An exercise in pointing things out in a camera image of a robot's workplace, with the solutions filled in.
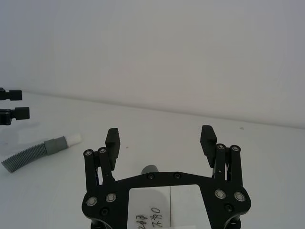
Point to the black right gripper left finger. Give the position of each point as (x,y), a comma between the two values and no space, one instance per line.
(112,145)

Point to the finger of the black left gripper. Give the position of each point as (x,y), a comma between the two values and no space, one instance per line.
(20,113)
(14,95)

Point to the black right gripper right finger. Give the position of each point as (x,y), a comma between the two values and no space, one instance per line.
(207,143)

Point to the white table cloth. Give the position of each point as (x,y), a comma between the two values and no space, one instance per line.
(152,133)

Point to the short grey cylinder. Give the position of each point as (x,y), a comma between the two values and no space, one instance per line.
(150,169)

